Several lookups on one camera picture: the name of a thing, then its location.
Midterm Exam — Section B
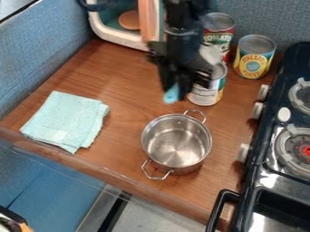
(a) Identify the yellow pineapple can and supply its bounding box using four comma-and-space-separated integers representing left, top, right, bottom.
231, 34, 279, 81

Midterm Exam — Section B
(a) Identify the toy stove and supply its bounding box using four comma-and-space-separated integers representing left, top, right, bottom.
204, 41, 310, 232

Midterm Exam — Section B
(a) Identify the silver pot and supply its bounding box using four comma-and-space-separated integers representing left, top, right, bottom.
139, 108, 215, 181

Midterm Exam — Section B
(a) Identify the red tomato can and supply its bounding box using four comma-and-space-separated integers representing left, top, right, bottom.
199, 12, 237, 65

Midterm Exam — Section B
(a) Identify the white label can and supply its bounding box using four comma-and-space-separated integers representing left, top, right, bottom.
185, 62, 229, 108

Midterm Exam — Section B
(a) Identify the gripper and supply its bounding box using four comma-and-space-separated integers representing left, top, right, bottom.
146, 26, 216, 100

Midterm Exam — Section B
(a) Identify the blue spoon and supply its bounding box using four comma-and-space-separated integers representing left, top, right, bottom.
162, 82, 182, 105

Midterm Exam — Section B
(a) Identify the toy microwave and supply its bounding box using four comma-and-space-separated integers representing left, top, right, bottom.
77, 0, 170, 53

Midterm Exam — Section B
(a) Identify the light blue cloth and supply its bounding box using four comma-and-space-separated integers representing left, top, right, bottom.
18, 90, 111, 155

